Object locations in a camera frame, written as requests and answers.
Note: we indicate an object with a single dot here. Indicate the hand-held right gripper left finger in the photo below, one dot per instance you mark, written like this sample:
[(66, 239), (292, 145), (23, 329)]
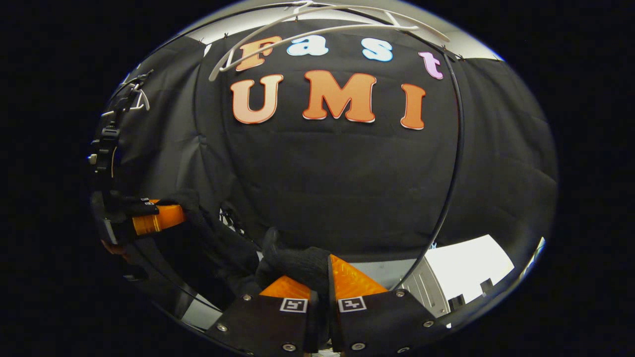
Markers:
[(312, 327)]

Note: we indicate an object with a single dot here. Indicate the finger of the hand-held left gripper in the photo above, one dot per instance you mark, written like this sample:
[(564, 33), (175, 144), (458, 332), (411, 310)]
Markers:
[(163, 218), (136, 207)]

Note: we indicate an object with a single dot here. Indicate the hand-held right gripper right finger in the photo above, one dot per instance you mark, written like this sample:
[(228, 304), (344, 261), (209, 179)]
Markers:
[(333, 322)]

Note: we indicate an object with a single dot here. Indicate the black knit jacket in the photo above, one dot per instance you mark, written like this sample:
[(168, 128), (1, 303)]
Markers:
[(297, 265)]

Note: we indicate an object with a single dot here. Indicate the white plastic hanger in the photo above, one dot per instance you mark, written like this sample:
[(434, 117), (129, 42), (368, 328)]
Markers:
[(143, 99), (387, 27)]

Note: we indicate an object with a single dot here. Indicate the black clothes rack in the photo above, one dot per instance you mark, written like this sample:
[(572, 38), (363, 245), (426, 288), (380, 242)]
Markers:
[(459, 148)]

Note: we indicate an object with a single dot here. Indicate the white ribbed panel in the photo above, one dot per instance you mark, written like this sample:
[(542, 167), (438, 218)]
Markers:
[(426, 292)]

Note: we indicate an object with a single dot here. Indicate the black backdrop cloth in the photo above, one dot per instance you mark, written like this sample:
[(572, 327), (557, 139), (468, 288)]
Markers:
[(322, 188)]

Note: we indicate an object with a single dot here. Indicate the white paper sheet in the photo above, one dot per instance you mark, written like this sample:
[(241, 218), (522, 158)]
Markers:
[(471, 263)]

